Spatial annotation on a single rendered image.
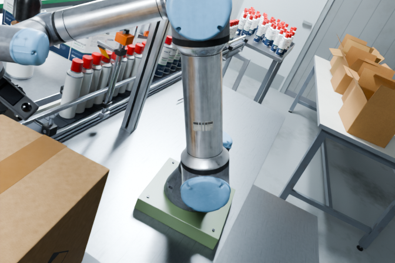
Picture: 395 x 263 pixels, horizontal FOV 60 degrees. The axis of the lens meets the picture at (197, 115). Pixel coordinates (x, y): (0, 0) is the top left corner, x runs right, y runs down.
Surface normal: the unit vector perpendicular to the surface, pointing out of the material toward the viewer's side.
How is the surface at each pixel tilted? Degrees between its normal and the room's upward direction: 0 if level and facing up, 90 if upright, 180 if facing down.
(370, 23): 90
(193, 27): 82
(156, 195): 1
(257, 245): 0
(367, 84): 67
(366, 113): 90
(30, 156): 0
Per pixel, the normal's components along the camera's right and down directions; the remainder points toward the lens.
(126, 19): 0.04, 0.73
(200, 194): -0.03, 0.56
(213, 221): 0.33, -0.84
